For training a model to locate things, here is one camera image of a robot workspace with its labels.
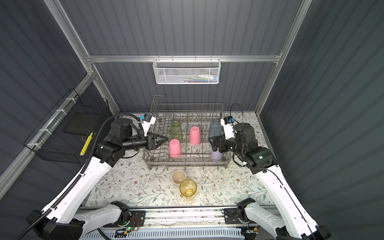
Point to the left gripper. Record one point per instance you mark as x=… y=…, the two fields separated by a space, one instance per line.
x=151 y=140

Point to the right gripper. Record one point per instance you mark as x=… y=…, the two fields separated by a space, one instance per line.
x=221 y=139

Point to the purple cup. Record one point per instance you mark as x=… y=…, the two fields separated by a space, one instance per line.
x=216 y=156

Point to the blue-grey transparent cup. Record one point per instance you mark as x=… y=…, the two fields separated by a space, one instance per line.
x=215 y=130

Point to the pink cup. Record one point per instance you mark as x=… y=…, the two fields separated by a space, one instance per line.
x=175 y=149
x=195 y=136

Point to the green transparent cup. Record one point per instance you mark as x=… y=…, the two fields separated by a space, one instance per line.
x=176 y=130

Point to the pink cup front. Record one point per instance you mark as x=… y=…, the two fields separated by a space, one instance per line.
x=195 y=136

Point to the yellow transparent cup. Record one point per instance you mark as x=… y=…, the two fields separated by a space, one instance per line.
x=188 y=188

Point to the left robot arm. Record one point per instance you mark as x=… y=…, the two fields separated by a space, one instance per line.
x=59 y=220

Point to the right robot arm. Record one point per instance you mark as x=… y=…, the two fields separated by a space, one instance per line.
x=293 y=222

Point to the beige cup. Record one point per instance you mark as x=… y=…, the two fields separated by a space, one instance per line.
x=178 y=177

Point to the items in white basket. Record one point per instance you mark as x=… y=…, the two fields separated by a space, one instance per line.
x=200 y=79

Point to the yellow brush in basket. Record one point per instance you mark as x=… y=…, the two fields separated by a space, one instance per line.
x=86 y=144

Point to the white vented strip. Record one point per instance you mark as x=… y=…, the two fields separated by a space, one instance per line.
x=218 y=233

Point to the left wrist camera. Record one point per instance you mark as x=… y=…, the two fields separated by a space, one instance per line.
x=146 y=121

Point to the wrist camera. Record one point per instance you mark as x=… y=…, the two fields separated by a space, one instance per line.
x=146 y=121
x=227 y=124

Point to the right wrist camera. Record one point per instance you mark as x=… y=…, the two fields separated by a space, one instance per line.
x=227 y=124

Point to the grey wire dish rack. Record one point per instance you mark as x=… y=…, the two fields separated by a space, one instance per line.
x=190 y=115

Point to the white mesh wall basket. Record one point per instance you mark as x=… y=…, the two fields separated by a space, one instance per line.
x=167 y=71

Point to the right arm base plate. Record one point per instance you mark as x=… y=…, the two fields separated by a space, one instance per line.
x=231 y=216

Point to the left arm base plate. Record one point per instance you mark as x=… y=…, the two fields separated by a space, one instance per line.
x=131 y=219

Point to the black wire wall basket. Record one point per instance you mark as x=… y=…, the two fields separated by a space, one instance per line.
x=63 y=136

